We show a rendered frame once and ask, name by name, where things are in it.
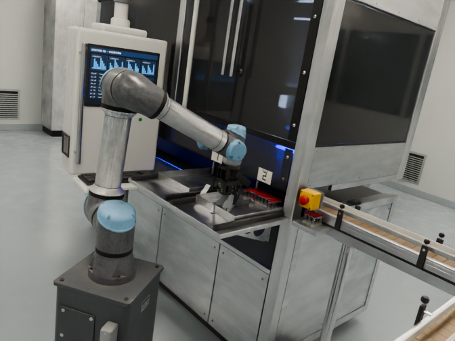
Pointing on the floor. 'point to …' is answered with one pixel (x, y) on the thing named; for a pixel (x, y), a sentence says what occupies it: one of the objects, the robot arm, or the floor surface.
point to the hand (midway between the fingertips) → (228, 210)
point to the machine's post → (301, 162)
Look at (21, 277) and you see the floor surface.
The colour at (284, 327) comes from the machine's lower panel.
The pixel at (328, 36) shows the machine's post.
